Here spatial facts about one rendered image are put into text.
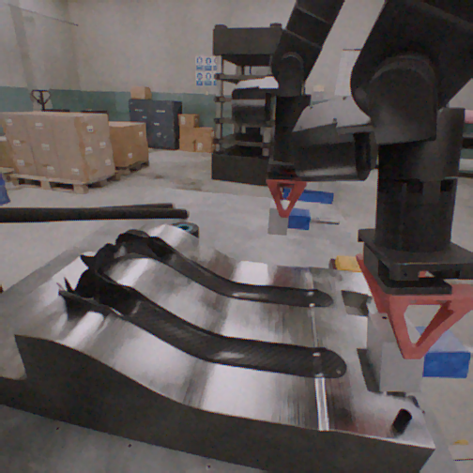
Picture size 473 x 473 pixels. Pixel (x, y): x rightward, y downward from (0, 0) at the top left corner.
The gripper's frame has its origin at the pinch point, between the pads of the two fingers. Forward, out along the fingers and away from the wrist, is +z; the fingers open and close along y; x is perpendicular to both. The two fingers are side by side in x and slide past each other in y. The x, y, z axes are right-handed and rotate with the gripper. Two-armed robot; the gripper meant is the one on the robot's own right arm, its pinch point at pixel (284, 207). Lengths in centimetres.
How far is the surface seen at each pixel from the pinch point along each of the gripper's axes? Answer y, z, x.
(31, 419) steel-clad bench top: 36.9, 14.1, -25.9
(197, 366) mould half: 32.1, 6.3, -7.3
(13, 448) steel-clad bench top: 39.8, 14.1, -25.4
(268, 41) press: -360, -93, -36
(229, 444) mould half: 36.1, 11.4, -3.2
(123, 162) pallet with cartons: -349, 64, -256
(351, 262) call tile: -2.8, 11.9, 14.8
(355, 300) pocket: 15.6, 8.1, 11.4
